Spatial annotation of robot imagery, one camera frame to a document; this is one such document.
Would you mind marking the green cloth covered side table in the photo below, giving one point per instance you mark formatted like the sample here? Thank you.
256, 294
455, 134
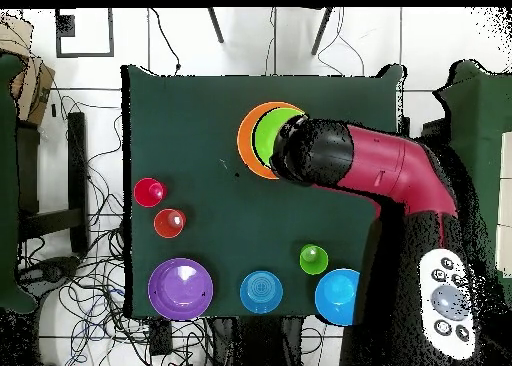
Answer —
8, 182
480, 114

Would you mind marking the orange bowl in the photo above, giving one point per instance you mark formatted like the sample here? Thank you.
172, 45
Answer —
244, 142

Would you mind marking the red cup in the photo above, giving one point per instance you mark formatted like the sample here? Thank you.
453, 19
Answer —
144, 192

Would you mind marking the orange cup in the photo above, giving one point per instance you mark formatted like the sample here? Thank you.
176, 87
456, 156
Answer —
166, 224

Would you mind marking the black power adapter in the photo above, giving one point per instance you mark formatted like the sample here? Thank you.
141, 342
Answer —
160, 338

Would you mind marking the small blue bowl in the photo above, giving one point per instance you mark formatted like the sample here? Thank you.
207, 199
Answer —
261, 292

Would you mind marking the black square floor frame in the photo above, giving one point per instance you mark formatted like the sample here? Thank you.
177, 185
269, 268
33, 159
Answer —
66, 26

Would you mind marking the dark green table cloth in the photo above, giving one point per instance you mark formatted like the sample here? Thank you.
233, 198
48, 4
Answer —
180, 122

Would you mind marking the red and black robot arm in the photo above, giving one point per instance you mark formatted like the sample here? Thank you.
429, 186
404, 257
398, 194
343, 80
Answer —
384, 166

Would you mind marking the purple bowl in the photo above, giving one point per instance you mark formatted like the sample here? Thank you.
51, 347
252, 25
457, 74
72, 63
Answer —
180, 289

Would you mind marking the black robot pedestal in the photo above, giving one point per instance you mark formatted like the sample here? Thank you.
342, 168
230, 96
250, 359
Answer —
256, 342

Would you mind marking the large blue bowl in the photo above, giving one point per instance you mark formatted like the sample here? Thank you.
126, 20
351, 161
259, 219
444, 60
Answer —
334, 298

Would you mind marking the green bowl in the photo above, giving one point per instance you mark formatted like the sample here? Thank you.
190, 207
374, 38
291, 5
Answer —
266, 138

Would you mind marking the black tripod leg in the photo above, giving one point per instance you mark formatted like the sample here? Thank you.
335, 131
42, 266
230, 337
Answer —
215, 26
322, 30

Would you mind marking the cardboard box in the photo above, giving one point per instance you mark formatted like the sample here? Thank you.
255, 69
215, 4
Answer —
34, 90

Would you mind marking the plain green cup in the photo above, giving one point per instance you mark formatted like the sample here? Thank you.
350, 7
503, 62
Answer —
313, 260

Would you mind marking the grey base with knob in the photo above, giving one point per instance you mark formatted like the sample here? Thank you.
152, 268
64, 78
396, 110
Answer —
52, 272

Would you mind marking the black stand frame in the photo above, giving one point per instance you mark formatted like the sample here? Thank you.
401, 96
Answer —
78, 162
404, 126

